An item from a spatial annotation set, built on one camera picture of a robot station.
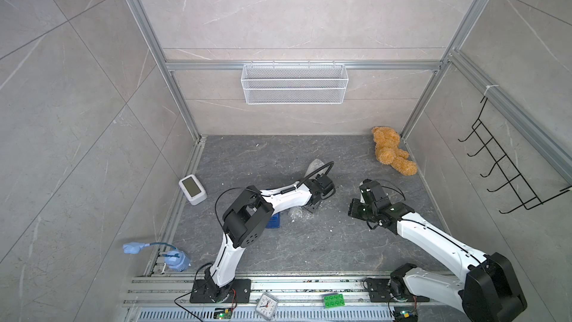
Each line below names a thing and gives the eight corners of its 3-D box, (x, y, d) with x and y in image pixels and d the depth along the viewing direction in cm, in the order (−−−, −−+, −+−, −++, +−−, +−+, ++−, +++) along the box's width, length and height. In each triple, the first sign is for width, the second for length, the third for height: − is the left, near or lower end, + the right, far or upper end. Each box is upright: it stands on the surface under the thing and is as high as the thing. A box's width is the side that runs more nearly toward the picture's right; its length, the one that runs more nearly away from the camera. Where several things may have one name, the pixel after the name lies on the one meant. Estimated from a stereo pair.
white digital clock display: (194, 208, 95) (189, 202, 91) (181, 188, 102) (176, 182, 98) (210, 197, 99) (206, 191, 95) (196, 179, 105) (192, 172, 101)
